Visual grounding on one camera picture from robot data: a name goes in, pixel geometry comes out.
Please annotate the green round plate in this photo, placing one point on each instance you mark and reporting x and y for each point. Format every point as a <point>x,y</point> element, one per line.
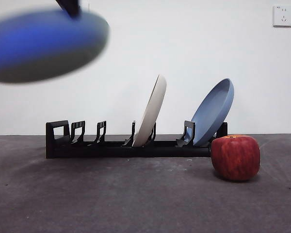
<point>43,48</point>

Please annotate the white wall socket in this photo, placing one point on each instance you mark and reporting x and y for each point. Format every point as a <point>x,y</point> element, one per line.
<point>282,16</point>

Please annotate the black plate rack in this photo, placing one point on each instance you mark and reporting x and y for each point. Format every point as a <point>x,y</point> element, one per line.
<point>111,153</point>

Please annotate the blue round plate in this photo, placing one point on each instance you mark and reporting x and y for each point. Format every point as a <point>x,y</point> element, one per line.
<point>208,116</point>

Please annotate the red apple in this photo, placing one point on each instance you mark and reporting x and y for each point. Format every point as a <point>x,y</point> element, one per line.
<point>235,160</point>

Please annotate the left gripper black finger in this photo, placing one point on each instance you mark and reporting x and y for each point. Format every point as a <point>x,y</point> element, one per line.
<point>69,6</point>

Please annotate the cream round plate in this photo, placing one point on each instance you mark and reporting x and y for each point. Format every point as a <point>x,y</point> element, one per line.
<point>150,114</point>

